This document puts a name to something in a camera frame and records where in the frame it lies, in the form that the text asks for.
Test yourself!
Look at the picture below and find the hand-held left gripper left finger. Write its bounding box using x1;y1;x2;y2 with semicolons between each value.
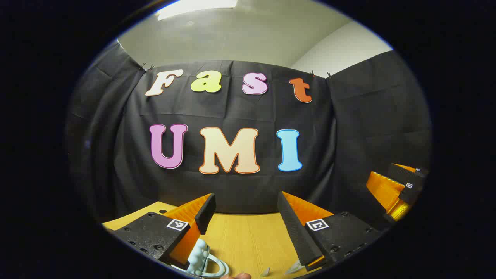
103;193;216;269

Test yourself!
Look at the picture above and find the black backdrop cloth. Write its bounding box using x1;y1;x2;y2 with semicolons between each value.
66;41;432;233

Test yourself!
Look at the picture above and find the white tube with green cap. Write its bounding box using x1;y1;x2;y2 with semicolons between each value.
285;259;307;276

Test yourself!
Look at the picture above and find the ceiling light panel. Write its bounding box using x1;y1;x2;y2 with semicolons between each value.
157;0;238;21

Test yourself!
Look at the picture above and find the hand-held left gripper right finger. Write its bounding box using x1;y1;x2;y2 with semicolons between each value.
277;191;385;272

